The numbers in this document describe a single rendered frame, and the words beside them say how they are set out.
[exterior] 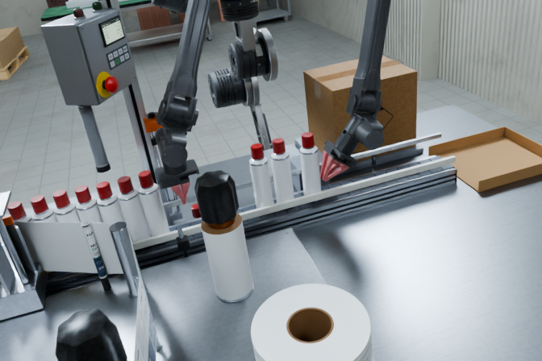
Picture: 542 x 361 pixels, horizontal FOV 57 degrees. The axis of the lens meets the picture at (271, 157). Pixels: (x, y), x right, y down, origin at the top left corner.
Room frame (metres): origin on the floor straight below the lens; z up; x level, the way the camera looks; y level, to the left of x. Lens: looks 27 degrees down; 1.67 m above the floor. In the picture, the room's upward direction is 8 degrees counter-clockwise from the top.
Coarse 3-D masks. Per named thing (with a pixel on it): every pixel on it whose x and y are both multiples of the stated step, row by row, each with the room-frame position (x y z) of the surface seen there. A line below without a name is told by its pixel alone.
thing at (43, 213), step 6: (36, 198) 1.08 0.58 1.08; (42, 198) 1.07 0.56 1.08; (36, 204) 1.06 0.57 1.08; (42, 204) 1.07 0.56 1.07; (36, 210) 1.06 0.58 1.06; (42, 210) 1.06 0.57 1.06; (48, 210) 1.07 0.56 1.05; (36, 216) 1.06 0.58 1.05; (42, 216) 1.06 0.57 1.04; (48, 216) 1.06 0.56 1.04; (54, 216) 1.07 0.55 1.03
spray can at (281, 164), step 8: (280, 144) 1.21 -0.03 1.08; (280, 152) 1.21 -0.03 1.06; (288, 152) 1.23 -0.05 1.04; (272, 160) 1.21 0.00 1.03; (280, 160) 1.20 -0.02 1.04; (288, 160) 1.21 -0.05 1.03; (280, 168) 1.20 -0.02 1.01; (288, 168) 1.20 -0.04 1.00; (280, 176) 1.20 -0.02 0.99; (288, 176) 1.20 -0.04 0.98; (280, 184) 1.20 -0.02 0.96; (288, 184) 1.20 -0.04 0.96; (280, 192) 1.20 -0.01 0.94; (288, 192) 1.20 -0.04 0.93; (280, 200) 1.20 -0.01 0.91; (288, 208) 1.20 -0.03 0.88
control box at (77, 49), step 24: (48, 24) 1.14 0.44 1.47; (72, 24) 1.11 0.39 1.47; (96, 24) 1.17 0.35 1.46; (48, 48) 1.14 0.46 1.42; (72, 48) 1.12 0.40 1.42; (96, 48) 1.15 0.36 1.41; (72, 72) 1.13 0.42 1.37; (96, 72) 1.12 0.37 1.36; (120, 72) 1.20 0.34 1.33; (72, 96) 1.13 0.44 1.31; (96, 96) 1.11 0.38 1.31
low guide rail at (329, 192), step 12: (408, 168) 1.27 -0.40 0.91; (420, 168) 1.28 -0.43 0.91; (360, 180) 1.24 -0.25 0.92; (372, 180) 1.24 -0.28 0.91; (384, 180) 1.25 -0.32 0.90; (324, 192) 1.20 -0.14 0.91; (336, 192) 1.21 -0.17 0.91; (276, 204) 1.17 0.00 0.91; (288, 204) 1.18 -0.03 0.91; (300, 204) 1.18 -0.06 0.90; (252, 216) 1.15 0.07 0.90; (192, 228) 1.11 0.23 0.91; (144, 240) 1.08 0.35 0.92; (156, 240) 1.09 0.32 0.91; (168, 240) 1.09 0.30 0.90
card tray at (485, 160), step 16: (496, 128) 1.54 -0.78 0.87; (448, 144) 1.49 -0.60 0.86; (464, 144) 1.51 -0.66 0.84; (480, 144) 1.51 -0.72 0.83; (496, 144) 1.49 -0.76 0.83; (512, 144) 1.48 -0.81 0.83; (528, 144) 1.43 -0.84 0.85; (464, 160) 1.41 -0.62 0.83; (480, 160) 1.40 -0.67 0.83; (496, 160) 1.39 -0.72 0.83; (512, 160) 1.37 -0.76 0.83; (528, 160) 1.36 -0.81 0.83; (464, 176) 1.32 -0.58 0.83; (480, 176) 1.30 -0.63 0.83; (496, 176) 1.24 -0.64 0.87; (512, 176) 1.25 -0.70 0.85; (528, 176) 1.27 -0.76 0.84; (480, 192) 1.23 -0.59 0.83
